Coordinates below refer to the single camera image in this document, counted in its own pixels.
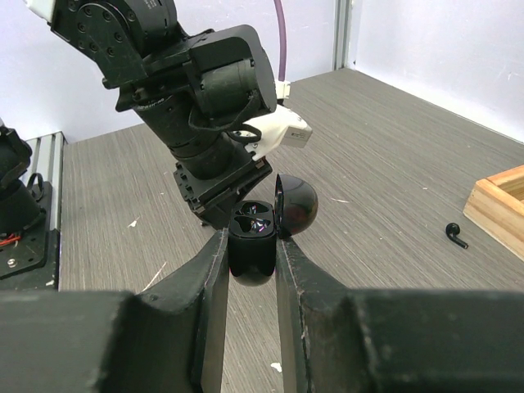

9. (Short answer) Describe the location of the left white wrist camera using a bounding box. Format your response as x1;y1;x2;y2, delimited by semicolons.
226;79;313;161

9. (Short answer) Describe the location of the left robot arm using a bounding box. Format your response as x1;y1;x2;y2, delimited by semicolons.
47;1;278;229

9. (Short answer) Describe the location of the black earbud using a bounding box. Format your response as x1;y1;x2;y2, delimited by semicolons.
445;222;469;249

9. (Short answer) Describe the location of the wooden clothes rack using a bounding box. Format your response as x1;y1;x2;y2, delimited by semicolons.
463;165;524;260

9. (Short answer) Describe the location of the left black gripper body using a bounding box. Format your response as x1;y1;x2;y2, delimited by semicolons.
174;158;273;229

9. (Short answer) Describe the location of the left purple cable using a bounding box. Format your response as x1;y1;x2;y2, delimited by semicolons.
272;0;288;85

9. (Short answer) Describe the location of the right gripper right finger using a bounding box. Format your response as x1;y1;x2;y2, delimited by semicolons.
276;240;523;392

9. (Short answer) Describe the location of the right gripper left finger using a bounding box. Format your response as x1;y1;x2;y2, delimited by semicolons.
1;231;228;392

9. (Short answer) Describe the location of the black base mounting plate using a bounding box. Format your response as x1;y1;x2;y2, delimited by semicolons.
1;180;60;291

